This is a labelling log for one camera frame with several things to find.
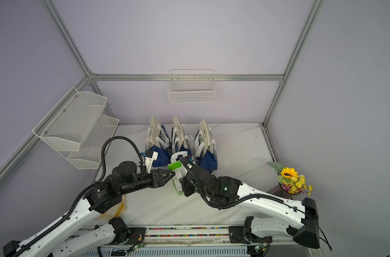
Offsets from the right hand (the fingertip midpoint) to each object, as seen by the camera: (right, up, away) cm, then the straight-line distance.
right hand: (184, 180), depth 70 cm
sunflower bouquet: (+45, +1, -4) cm, 45 cm away
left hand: (-5, +3, -4) cm, 7 cm away
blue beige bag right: (+10, +14, +8) cm, 19 cm away
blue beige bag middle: (-3, +17, +11) cm, 20 cm away
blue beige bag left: (-16, +18, +15) cm, 28 cm away
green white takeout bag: (-3, +6, +1) cm, 7 cm away
